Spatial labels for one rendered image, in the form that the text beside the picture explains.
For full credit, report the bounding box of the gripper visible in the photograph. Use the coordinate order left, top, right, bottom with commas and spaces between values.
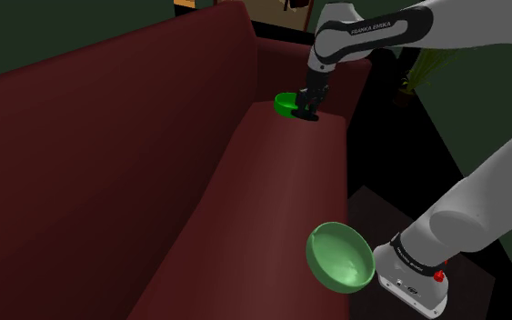
290, 68, 330, 123

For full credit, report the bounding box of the small bright green bowl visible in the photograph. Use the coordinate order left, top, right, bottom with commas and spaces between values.
273, 92, 301, 120

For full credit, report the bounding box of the potted green plant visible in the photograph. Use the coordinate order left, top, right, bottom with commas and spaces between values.
392, 47, 458, 107

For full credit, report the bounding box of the large pale green bowl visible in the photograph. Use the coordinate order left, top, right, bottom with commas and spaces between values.
305, 221, 376, 295

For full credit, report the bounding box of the dark red sofa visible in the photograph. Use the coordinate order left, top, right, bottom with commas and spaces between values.
0, 0, 373, 320

